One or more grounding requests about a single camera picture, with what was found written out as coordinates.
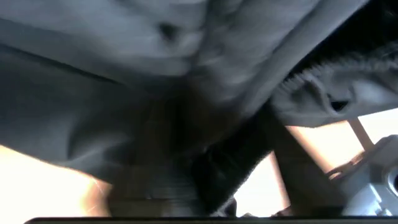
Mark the black garment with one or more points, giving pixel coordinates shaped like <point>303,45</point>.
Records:
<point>93,93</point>

